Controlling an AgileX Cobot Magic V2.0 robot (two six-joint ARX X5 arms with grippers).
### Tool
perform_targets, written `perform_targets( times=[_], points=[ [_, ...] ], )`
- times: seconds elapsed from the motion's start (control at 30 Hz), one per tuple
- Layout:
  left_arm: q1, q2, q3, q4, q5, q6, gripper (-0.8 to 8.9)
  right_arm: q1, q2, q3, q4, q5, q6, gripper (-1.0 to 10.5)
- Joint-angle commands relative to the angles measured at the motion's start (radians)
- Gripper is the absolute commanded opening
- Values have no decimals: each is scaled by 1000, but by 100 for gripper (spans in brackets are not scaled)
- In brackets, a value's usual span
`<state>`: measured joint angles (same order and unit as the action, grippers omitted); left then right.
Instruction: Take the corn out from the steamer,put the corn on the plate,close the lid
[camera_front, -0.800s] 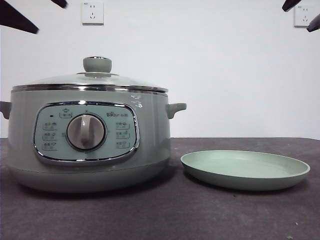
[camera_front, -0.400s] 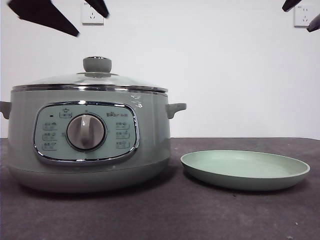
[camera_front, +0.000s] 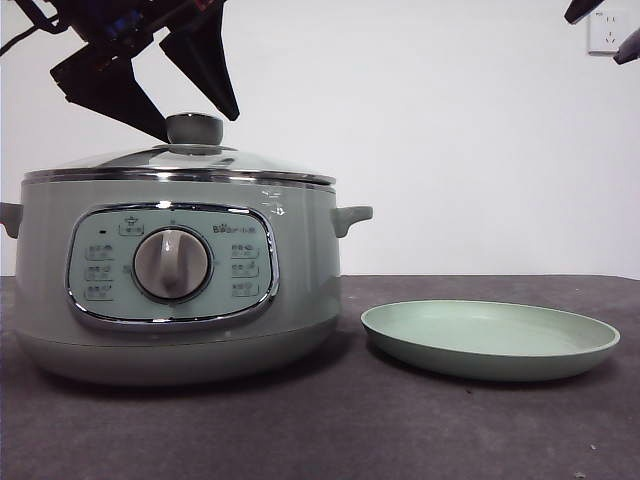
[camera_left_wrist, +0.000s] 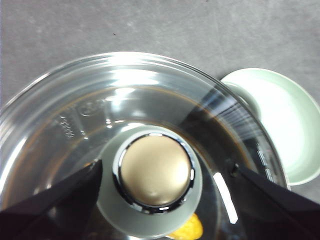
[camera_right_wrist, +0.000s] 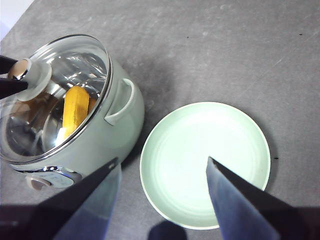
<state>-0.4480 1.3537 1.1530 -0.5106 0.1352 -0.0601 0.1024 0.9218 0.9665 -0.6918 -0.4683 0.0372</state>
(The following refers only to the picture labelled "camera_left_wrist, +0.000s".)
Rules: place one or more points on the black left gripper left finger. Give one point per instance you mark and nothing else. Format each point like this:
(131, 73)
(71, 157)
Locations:
(50, 210)

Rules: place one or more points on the yellow corn cob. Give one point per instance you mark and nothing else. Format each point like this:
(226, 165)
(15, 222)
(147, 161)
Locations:
(188, 228)

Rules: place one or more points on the pale green electric steamer pot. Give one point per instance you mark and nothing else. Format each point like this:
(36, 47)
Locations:
(247, 98)

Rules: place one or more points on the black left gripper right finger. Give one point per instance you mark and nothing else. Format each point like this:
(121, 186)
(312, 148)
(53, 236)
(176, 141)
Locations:
(280, 212)

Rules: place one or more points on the pale green round plate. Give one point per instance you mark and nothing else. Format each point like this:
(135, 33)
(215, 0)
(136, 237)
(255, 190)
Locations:
(287, 120)

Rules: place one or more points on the glass lid with green knob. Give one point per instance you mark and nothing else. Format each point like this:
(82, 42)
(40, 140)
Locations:
(155, 172)

